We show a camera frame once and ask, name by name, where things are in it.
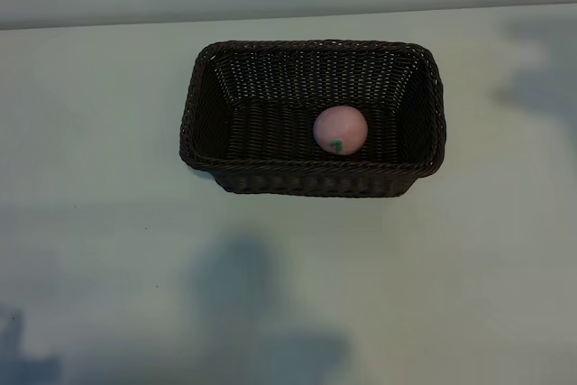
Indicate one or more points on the dark brown wicker basket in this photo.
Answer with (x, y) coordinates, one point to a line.
(270, 132)

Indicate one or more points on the pink peach with green mark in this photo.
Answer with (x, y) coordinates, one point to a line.
(340, 125)

